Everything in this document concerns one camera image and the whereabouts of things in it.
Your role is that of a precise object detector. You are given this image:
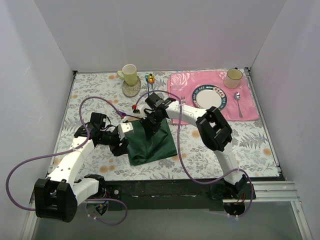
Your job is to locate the silver spoon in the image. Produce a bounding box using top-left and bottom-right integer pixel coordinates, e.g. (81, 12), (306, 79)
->
(233, 92), (243, 118)

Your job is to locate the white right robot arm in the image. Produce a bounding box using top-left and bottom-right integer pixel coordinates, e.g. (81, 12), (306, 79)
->
(132, 90), (254, 199)

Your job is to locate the blue handled spoon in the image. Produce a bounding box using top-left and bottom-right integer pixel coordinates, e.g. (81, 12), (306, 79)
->
(145, 73), (153, 92)

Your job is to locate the aluminium frame rail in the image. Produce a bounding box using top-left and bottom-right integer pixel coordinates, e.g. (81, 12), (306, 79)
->
(29, 181), (301, 205)

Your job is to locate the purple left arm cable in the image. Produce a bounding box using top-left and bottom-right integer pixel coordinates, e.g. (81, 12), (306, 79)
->
(5, 96), (128, 226)

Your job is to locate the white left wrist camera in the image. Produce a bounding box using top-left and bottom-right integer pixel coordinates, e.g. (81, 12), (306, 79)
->
(118, 122), (134, 139)

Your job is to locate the speckled round coaster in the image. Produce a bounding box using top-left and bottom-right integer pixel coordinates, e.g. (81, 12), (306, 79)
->
(122, 77), (142, 98)

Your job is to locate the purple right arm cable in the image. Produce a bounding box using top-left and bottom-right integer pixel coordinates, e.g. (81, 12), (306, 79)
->
(134, 89), (255, 218)

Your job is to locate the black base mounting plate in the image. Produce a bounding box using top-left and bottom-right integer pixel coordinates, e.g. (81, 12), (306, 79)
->
(77, 178), (257, 212)

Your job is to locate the yellow-green mug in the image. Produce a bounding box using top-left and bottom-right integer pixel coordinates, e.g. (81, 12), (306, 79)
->
(117, 64), (138, 86)

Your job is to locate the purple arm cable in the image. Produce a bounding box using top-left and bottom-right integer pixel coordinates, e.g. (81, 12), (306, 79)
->
(5, 96), (128, 226)
(134, 89), (255, 218)

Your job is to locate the gold rainbow spoon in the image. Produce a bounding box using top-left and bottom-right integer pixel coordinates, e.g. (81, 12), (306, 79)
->
(147, 73), (155, 91)

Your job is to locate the silver fork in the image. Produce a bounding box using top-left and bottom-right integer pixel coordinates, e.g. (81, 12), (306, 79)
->
(180, 95), (186, 105)

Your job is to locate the pink rose placemat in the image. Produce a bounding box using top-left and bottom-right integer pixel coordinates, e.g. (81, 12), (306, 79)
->
(167, 70), (259, 122)

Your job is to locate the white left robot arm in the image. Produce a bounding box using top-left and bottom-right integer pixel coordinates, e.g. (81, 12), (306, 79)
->
(34, 112), (134, 223)

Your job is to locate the white plate blue rim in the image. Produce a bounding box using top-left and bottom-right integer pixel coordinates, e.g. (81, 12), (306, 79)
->
(192, 84), (228, 110)

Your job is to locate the dark green cloth napkin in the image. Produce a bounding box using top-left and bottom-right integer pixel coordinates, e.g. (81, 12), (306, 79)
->
(125, 119), (178, 166)

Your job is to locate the cream enamel mug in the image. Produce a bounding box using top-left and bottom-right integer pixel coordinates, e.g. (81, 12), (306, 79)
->
(223, 68), (243, 89)

